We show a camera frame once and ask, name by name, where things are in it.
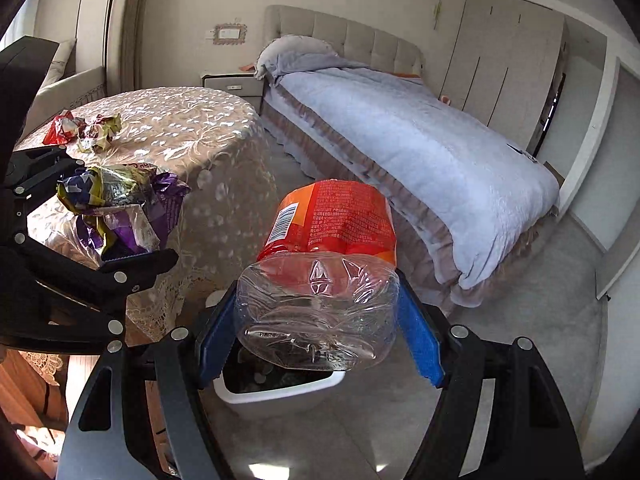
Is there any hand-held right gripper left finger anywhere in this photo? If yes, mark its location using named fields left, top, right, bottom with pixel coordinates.
left=57, top=280, right=241, bottom=480

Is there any beige nightstand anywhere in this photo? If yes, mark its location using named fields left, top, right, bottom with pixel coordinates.
left=201, top=70, right=265, bottom=111

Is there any purple snack wrapper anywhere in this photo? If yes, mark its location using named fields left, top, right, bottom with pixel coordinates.
left=56, top=162, right=192, bottom=261

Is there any crumpled gold dark-red wrapper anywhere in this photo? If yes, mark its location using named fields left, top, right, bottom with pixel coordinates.
left=75, top=112, right=124, bottom=154

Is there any beige wardrobe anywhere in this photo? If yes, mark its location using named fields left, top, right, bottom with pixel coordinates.
left=442, top=0, right=571, bottom=153

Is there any beige padded headboard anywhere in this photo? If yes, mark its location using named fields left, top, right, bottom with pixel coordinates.
left=264, top=5, right=426, bottom=78

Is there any brown cardboard piece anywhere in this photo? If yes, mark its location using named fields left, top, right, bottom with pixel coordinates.
left=542, top=160, right=568, bottom=184

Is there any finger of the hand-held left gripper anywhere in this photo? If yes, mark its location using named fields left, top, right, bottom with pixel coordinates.
left=0, top=144, right=87, bottom=211
left=0, top=232, right=180, bottom=356

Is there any grey-blue pillow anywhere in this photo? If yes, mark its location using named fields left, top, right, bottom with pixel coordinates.
left=254, top=36, right=346, bottom=81

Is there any beige square pillow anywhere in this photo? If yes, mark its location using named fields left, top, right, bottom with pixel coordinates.
left=45, top=37, right=78, bottom=81

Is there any framed wall switch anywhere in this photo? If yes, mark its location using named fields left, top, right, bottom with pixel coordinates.
left=212, top=22, right=247, bottom=45

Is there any beige window seat cushion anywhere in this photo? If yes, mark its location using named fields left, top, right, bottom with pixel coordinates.
left=20, top=66, right=108, bottom=136

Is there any bed with grey-blue duvet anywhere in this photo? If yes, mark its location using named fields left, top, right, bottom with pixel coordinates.
left=255, top=60, right=561, bottom=311

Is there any white trash bin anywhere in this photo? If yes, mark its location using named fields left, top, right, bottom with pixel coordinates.
left=212, top=345, right=348, bottom=418

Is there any white door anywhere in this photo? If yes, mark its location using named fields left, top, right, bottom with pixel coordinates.
left=595, top=57, right=640, bottom=301

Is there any round table, lace cloth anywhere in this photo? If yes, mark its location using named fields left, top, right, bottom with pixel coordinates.
left=12, top=86, right=278, bottom=346

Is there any clear plastic bottle orange label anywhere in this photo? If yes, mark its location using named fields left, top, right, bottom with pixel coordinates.
left=236, top=180, right=401, bottom=372

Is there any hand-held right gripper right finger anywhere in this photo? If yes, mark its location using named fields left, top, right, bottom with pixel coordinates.
left=397, top=270, right=586, bottom=480

